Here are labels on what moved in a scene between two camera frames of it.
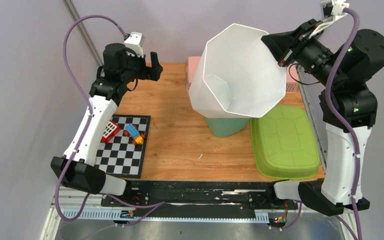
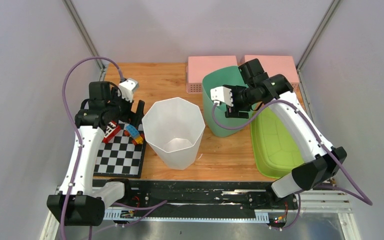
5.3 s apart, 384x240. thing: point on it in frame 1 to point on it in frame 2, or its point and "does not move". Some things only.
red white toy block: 111,129 does not move
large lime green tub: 284,143 does not move
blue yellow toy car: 132,130 does not move
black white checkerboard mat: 120,157 does not move
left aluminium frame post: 75,16 does not move
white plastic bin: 237,75 to 173,128
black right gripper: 280,43 to 233,112
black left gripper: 147,73 to 134,118
